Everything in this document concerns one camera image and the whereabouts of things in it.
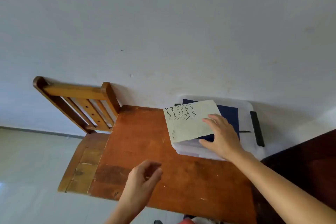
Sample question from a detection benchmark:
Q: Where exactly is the person's right hand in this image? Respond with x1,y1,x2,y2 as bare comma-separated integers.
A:
199,114,244,162

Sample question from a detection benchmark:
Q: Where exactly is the long black box latch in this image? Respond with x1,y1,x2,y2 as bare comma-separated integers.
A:
250,111,265,148

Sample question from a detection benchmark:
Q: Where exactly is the dark blue book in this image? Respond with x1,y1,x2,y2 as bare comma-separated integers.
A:
182,99,240,142

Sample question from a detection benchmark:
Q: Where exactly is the person's right forearm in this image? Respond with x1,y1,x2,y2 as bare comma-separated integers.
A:
232,152,336,224

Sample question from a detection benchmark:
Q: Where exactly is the paper sheet with black squiggles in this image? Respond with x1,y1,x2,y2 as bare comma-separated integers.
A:
163,100,223,145

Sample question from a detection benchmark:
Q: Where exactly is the brown wooden chair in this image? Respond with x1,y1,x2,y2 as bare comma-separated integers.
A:
33,76,122,194

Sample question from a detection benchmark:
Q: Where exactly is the person's left hand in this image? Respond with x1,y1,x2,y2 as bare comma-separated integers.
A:
123,160,163,211

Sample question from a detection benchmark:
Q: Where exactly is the clear plastic storage box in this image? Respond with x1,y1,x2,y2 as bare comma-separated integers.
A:
171,96,266,161

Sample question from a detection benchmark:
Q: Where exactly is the person's left forearm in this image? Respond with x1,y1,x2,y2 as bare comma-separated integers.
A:
104,200,145,224

